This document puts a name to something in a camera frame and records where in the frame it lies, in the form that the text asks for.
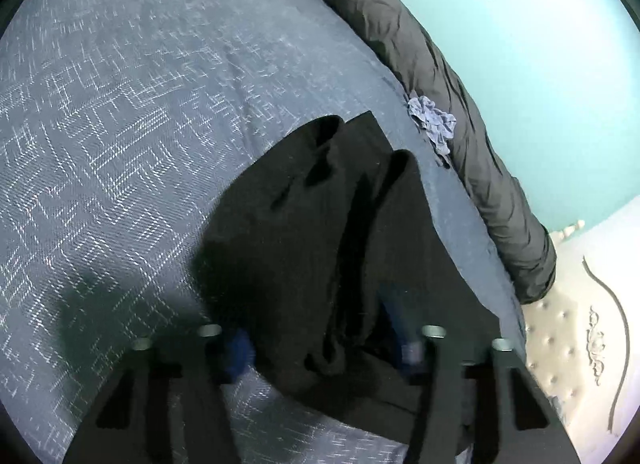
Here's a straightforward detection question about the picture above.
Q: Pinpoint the black garment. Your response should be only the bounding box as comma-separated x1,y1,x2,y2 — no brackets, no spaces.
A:
192,113,524,444

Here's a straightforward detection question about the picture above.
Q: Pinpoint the cream tufted headboard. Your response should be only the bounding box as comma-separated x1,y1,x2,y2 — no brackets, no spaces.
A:
523,214,639,463

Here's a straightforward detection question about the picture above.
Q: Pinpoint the small blue crumpled cloth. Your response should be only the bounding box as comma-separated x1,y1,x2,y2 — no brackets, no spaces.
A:
407,94,457,158

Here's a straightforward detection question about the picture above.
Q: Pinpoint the blue patterned bed sheet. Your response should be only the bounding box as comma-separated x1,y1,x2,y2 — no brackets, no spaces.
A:
1,0,525,463

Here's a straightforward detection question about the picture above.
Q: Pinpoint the dark grey rolled duvet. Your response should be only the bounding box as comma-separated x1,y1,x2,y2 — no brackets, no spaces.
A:
323,0,556,304

